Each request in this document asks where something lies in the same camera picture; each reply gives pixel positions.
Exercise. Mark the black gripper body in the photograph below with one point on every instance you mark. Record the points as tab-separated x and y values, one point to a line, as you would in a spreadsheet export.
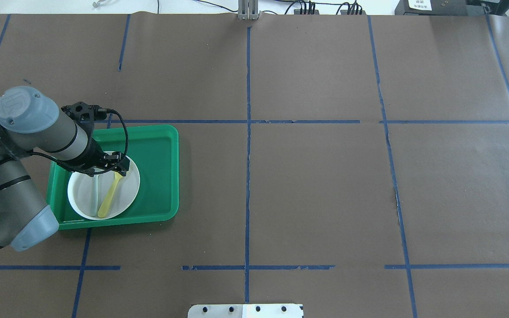
94	155

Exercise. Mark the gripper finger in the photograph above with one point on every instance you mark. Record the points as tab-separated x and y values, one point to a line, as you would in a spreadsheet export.
122	167

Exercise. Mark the yellow plastic spoon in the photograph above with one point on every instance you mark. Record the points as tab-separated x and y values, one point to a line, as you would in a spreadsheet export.
107	202

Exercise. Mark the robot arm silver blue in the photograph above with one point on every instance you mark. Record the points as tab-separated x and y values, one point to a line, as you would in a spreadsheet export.
32	124

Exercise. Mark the translucent blue plastic fork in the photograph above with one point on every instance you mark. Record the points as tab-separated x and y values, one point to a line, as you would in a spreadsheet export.
94	201

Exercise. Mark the green plastic tray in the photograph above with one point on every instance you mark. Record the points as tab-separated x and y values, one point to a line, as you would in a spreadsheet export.
155	151

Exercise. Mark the white round plate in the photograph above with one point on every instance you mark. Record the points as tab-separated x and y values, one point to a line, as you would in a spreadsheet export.
79	192

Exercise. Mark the black computer box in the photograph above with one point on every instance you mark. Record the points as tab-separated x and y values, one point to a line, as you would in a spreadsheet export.
439	8

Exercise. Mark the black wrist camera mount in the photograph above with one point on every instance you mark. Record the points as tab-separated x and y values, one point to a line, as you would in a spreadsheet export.
84	113

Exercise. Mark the white column pedestal base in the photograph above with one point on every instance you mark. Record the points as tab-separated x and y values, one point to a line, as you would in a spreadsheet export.
265	310

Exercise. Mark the aluminium frame post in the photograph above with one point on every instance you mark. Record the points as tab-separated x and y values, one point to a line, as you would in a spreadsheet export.
248	10

